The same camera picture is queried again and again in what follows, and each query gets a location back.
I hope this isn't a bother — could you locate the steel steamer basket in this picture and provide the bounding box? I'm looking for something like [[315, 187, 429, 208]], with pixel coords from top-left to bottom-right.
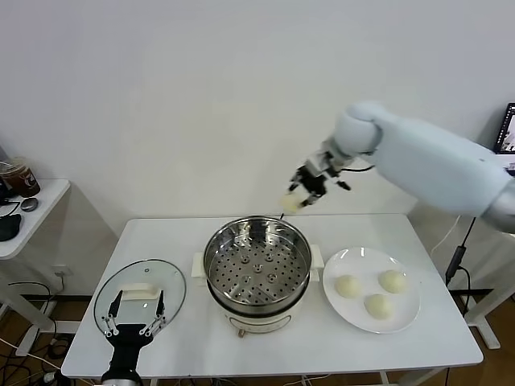
[[202, 216, 313, 307]]

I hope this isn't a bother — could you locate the black cable with adapter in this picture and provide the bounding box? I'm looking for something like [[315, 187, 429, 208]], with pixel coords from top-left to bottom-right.
[[444, 216, 478, 321]]

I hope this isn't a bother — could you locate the glass pot lid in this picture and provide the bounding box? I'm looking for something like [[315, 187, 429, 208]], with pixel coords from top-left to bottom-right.
[[93, 258, 188, 343]]

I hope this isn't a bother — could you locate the white round plate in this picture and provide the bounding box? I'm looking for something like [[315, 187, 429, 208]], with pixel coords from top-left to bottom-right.
[[321, 246, 422, 335]]

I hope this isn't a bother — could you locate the white charging cable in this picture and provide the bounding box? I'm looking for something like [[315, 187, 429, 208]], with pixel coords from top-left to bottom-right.
[[430, 215, 463, 257]]

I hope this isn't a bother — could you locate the white side table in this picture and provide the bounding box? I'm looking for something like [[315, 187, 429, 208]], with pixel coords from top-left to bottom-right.
[[0, 178, 72, 357]]

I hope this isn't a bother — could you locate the open black laptop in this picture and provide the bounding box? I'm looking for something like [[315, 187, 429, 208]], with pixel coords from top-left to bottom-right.
[[493, 102, 515, 174]]

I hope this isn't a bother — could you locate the cream electric cooker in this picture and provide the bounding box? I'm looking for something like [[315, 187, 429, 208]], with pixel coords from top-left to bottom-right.
[[191, 243, 326, 338]]

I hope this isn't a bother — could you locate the white steamed baozi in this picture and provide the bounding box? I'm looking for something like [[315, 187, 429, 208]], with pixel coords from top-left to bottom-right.
[[334, 274, 362, 300], [364, 293, 393, 321], [280, 191, 307, 213], [378, 269, 407, 294]]

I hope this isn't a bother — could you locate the iced coffee plastic cup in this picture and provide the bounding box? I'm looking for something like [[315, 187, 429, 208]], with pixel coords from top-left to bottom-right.
[[1, 155, 42, 199]]

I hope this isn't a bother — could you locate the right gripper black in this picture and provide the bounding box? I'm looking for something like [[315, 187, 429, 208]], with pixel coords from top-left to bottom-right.
[[287, 148, 340, 208]]

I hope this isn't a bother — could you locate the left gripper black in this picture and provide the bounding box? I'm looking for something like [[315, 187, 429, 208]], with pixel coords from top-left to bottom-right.
[[101, 289, 168, 374]]

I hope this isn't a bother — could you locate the white desk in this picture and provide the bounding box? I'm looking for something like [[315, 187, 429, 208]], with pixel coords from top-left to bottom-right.
[[464, 289, 515, 350]]

